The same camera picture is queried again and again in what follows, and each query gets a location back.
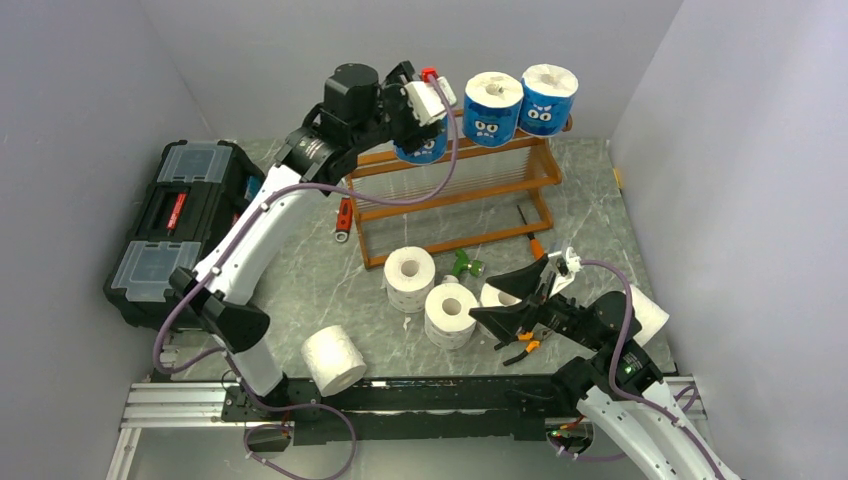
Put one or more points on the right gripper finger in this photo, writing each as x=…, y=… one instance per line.
x=532, y=281
x=507, y=323

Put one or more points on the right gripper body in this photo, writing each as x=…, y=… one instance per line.
x=564, y=313

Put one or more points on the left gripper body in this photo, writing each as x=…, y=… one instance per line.
x=396, y=112

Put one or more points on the blue paper roll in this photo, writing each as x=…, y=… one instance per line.
x=492, y=103
x=432, y=151
x=549, y=92

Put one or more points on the white floral paper roll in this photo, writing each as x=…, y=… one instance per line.
x=408, y=276
x=493, y=297
x=448, y=324

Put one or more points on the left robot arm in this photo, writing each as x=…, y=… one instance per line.
x=359, y=111

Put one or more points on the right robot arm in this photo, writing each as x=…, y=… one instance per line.
x=619, y=389

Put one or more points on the orange wooden shelf rack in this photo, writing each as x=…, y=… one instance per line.
x=477, y=206

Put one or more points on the green plastic pipe fitting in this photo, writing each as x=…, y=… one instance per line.
x=464, y=264

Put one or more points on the white paper roll at edge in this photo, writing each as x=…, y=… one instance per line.
x=651, y=317

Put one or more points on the plain white paper roll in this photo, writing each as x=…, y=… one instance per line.
x=333, y=360

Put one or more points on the black plastic toolbox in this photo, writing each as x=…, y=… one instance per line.
x=198, y=192

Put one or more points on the orange handled pliers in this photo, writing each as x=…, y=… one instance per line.
x=531, y=341

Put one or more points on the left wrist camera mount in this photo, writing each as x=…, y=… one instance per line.
x=423, y=97

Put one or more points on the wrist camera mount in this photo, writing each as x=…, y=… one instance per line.
x=423, y=97
x=561, y=268

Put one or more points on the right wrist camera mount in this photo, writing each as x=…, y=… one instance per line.
x=561, y=268

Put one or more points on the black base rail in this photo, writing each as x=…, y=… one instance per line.
x=521, y=407

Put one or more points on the red handled wrench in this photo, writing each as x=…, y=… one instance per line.
x=344, y=220

